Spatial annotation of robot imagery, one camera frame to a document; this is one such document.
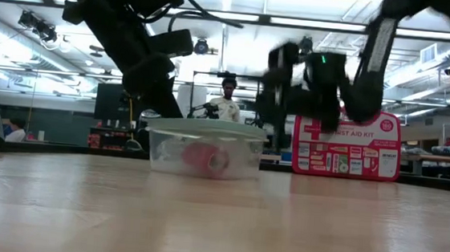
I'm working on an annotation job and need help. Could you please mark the black monitor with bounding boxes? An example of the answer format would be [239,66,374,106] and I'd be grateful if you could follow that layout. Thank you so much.
[93,81,140,124]

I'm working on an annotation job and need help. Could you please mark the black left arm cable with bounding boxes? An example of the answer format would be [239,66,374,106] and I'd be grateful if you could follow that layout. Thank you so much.
[166,0,247,39]

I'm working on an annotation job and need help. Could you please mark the light blue cloth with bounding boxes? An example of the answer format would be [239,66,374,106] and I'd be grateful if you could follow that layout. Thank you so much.
[146,113,270,143]

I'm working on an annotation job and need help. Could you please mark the silver air duct with vent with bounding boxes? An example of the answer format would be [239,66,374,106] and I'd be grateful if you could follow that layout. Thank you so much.
[358,34,450,105]

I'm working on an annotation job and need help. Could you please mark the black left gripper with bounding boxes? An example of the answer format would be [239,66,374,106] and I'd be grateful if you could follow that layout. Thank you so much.
[119,23,197,120]

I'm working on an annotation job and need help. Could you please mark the black low shelf unit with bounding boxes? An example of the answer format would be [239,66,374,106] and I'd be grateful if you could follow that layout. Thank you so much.
[87,125,142,154]

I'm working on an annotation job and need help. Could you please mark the red bandage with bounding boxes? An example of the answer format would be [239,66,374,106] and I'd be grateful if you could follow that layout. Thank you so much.
[180,140,233,181]

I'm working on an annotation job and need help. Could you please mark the black ceiling-hung device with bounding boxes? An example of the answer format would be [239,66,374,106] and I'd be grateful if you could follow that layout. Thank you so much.
[15,9,61,45]

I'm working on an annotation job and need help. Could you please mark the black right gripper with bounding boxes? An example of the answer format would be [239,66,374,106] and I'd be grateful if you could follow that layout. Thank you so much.
[253,38,351,156]

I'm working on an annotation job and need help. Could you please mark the long LED light bar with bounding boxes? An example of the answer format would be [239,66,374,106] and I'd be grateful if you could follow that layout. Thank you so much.
[0,0,450,43]

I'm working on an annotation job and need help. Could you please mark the person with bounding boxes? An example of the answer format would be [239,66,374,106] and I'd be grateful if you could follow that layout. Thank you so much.
[4,116,29,144]
[205,75,245,124]

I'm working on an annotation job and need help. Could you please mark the wooden side table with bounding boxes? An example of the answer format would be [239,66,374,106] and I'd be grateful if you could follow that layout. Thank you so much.
[397,151,450,179]

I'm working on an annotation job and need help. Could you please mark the black stand frame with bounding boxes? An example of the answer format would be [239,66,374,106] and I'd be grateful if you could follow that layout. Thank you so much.
[188,68,265,124]

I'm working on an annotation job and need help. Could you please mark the red first aid kit case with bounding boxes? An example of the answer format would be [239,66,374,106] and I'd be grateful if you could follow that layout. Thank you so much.
[290,103,405,184]

